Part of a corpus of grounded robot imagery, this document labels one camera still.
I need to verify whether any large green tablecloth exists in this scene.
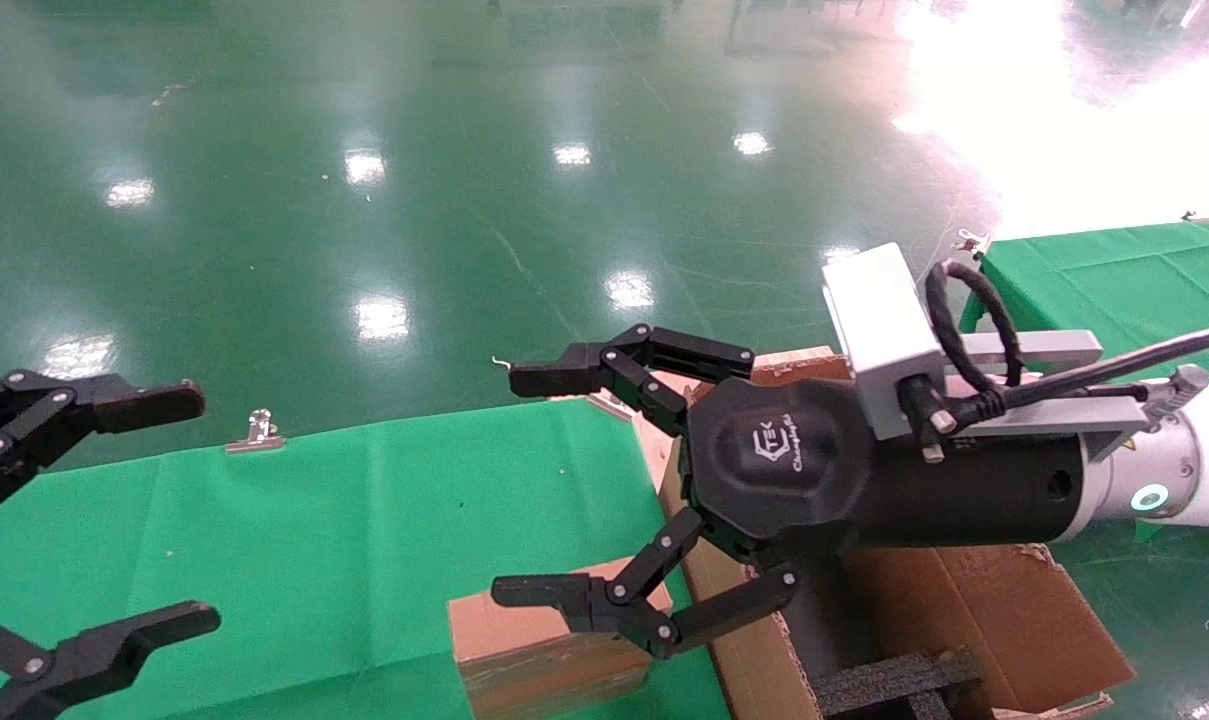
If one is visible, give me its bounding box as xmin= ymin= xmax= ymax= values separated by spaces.
xmin=0 ymin=400 xmax=730 ymax=720

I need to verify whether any black foam insert strip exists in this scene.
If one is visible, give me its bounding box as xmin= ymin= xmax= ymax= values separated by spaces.
xmin=812 ymin=648 xmax=985 ymax=720

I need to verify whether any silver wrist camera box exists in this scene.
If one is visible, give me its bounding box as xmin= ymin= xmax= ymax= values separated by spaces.
xmin=822 ymin=243 xmax=950 ymax=441

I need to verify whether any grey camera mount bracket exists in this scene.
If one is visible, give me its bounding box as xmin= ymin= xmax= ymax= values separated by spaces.
xmin=949 ymin=330 xmax=1150 ymax=463

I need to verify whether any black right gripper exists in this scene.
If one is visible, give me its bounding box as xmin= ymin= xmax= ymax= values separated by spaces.
xmin=491 ymin=325 xmax=1087 ymax=659

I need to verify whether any large open brown carton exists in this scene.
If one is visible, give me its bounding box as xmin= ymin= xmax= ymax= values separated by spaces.
xmin=634 ymin=345 xmax=1137 ymax=720

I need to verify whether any green cloth on side table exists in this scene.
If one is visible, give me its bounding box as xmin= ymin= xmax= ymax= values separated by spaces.
xmin=959 ymin=215 xmax=1209 ymax=381

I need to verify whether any small brown cardboard box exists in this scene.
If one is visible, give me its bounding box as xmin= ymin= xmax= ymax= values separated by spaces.
xmin=447 ymin=557 xmax=673 ymax=720

